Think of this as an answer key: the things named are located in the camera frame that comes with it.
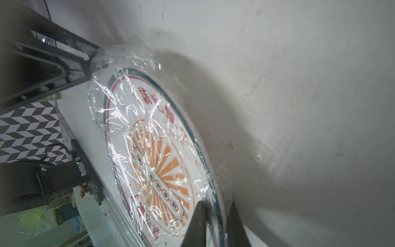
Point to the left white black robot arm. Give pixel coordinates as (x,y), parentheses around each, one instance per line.
(28,184)

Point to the green plastic bag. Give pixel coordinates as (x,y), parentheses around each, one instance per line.
(38,220)

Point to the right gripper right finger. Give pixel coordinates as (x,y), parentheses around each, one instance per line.
(236,234)

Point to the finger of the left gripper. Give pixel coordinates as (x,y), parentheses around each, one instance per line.
(32,19)
(34,70)

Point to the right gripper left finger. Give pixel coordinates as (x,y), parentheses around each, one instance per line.
(196,232)

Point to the round patterned ceramic plate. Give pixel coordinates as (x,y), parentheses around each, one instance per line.
(160,169)

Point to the clear plastic wrap sheet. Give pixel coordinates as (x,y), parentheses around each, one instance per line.
(104,64)

